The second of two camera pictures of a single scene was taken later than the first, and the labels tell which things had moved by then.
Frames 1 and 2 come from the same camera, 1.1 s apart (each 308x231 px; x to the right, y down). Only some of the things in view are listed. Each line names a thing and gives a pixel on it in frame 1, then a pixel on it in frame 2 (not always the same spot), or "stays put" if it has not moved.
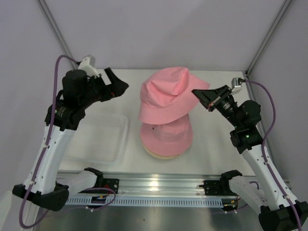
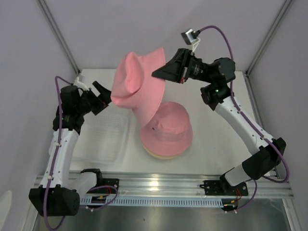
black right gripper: x=207 y=97 to x=176 y=70
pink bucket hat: x=168 y=139 stays put
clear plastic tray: x=99 y=139 stays put
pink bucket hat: x=167 y=96 to x=134 y=86
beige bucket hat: x=159 y=156 stays put
